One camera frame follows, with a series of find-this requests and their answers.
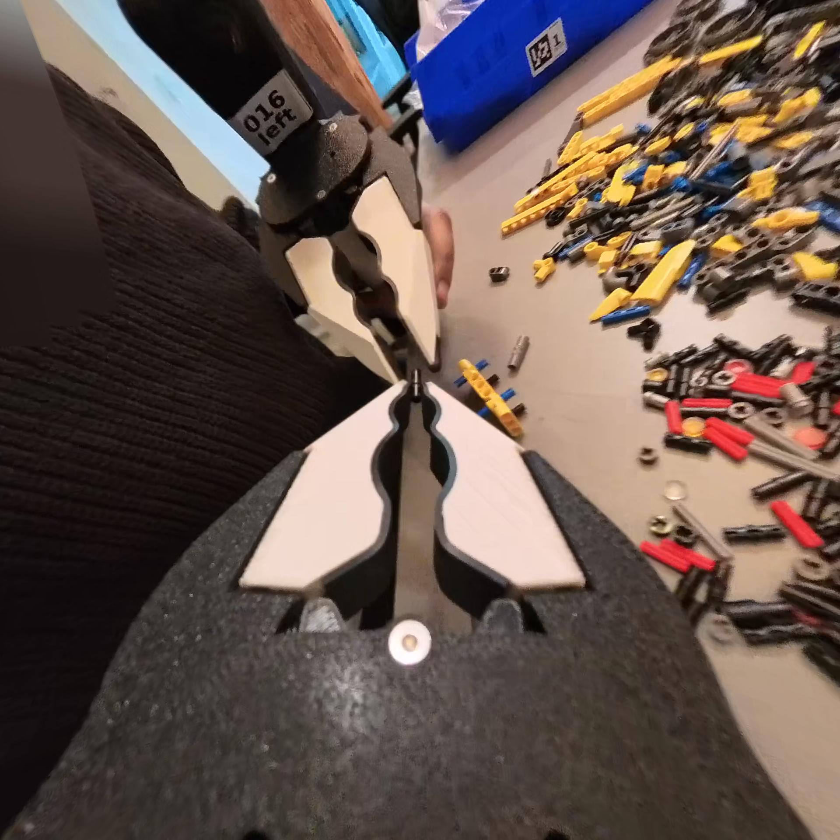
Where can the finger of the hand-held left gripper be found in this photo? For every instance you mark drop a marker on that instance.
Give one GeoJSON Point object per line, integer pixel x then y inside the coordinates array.
{"type": "Point", "coordinates": [321, 275]}
{"type": "Point", "coordinates": [410, 262]}

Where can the clear plastic bag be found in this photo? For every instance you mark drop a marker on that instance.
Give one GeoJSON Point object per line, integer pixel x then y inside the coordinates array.
{"type": "Point", "coordinates": [439, 19]}

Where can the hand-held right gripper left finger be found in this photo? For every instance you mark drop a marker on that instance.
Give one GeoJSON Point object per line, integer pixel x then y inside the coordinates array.
{"type": "Point", "coordinates": [315, 518]}

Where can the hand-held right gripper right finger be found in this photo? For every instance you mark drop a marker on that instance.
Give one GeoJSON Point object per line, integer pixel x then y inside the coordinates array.
{"type": "Point", "coordinates": [512, 518]}

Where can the pile of yellow grey beams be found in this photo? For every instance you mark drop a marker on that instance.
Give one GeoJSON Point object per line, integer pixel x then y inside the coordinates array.
{"type": "Point", "coordinates": [669, 275]}

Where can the grey toy tube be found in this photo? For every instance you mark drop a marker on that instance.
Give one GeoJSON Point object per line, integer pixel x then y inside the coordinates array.
{"type": "Point", "coordinates": [518, 353]}

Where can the small black toy connector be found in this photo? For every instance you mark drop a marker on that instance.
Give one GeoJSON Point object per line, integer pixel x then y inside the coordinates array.
{"type": "Point", "coordinates": [499, 274]}

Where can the small yellow toy connector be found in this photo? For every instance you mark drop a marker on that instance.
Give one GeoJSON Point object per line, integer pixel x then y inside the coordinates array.
{"type": "Point", "coordinates": [543, 270]}

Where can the person's left hand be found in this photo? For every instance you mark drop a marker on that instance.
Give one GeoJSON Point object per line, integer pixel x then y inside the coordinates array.
{"type": "Point", "coordinates": [441, 262]}

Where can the yellow toy beam blue pins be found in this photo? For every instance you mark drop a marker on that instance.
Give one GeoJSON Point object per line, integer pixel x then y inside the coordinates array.
{"type": "Point", "coordinates": [489, 397]}

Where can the blue plastic bin with tag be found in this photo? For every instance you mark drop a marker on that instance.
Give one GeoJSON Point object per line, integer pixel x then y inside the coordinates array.
{"type": "Point", "coordinates": [485, 85]}

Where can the pile of black red pins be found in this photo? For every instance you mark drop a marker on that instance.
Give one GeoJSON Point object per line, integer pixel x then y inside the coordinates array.
{"type": "Point", "coordinates": [754, 387]}

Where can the small black toy pin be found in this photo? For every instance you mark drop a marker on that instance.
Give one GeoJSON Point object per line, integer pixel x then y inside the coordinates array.
{"type": "Point", "coordinates": [415, 384]}

